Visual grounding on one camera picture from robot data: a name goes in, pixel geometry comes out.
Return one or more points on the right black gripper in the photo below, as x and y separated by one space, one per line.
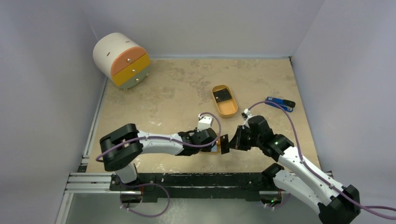
240 139

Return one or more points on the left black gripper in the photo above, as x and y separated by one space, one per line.
207 149

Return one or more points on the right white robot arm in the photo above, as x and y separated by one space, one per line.
295 173

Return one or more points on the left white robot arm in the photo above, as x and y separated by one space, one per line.
122 146

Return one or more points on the black card stack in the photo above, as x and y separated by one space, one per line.
222 95

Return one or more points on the orange oval tray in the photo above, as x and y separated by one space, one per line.
226 109

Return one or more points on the blue black stapler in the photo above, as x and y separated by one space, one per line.
287 105

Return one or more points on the white round mini drawer chest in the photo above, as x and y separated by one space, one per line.
124 62

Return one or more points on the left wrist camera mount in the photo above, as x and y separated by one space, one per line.
204 122

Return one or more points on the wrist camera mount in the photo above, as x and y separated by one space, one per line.
204 122
246 114

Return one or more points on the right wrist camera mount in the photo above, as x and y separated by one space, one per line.
246 114

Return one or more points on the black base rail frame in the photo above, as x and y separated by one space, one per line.
150 187

